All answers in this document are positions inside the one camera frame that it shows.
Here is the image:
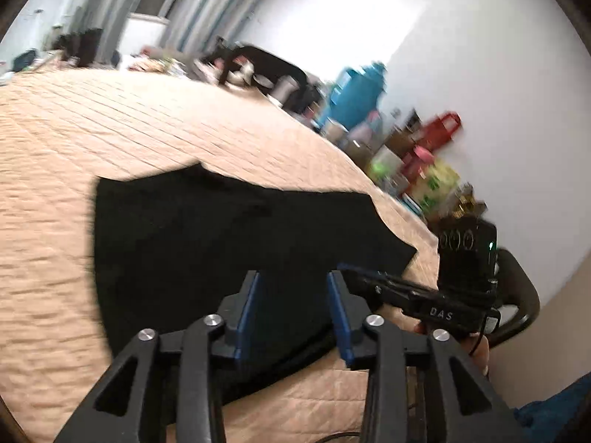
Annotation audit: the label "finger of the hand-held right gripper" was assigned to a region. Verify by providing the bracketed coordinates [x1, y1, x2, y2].
[337, 263, 439, 308]

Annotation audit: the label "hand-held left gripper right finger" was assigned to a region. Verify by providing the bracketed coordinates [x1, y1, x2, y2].
[327, 271, 527, 443]

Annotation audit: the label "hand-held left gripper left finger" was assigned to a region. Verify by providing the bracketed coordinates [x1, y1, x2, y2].
[54, 270, 262, 443]

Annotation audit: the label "black pants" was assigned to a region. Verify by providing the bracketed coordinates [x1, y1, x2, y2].
[90, 164, 419, 407]

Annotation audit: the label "person's right hand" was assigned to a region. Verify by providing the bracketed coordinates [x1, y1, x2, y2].
[464, 334, 491, 377]

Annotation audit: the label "yellow green box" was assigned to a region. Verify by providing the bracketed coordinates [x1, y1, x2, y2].
[409, 159, 462, 213]

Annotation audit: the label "green frog toy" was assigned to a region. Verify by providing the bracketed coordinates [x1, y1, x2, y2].
[369, 152, 402, 183]

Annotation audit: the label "red bag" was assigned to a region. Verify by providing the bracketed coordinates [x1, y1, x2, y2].
[418, 111, 462, 148]

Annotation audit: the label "blue thermos jug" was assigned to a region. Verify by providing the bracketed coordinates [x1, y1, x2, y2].
[318, 61, 389, 134]

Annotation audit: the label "peach quilted blanket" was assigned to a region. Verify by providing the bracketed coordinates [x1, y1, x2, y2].
[0, 67, 441, 443]

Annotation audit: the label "striped curtain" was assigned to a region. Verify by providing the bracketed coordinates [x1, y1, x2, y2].
[74, 0, 144, 51]
[161, 0, 264, 54]

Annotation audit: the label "black bag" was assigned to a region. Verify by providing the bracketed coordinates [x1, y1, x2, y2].
[11, 48, 40, 72]

